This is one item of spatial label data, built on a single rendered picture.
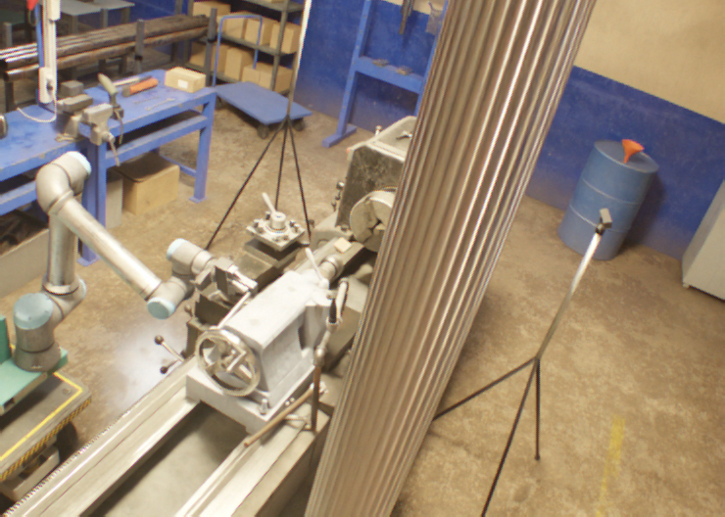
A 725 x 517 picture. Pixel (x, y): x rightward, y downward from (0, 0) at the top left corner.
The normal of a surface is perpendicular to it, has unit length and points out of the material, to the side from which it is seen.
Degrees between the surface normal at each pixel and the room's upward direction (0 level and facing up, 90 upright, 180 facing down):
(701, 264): 90
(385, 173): 90
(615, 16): 90
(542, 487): 0
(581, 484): 0
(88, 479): 0
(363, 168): 90
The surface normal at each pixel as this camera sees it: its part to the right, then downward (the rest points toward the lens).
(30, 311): 0.20, -0.79
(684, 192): -0.43, 0.39
